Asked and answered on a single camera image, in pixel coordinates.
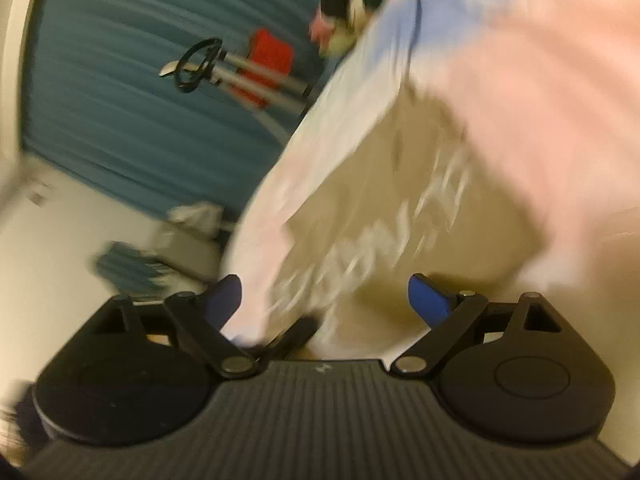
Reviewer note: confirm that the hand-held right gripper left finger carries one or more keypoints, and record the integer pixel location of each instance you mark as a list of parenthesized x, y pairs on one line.
[(227, 301)]

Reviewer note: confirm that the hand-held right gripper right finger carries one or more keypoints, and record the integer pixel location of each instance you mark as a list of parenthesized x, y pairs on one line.
[(429, 302)]

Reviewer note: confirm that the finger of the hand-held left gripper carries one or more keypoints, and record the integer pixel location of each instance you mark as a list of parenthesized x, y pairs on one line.
[(295, 334)]

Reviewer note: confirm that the tan printed t-shirt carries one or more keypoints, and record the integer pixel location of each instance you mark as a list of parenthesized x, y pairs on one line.
[(375, 185)]

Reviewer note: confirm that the white dressing table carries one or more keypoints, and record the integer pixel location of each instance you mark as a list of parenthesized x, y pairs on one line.
[(185, 255)]

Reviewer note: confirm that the white crumpled cloth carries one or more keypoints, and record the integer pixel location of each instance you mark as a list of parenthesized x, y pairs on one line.
[(192, 215)]

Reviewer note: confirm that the garment steamer with pole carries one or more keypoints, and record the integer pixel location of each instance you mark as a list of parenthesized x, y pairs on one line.
[(260, 77)]

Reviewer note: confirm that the teal curtain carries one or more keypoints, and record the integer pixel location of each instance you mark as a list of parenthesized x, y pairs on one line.
[(100, 110)]

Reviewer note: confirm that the pastel tie-dye duvet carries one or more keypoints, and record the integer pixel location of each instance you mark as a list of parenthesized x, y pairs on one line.
[(525, 85)]

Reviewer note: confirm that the red fuzzy bag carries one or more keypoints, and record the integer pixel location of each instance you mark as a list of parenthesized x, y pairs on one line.
[(270, 50)]

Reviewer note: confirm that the wavy wall mirror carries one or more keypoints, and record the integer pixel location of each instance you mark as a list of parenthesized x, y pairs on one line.
[(130, 265)]

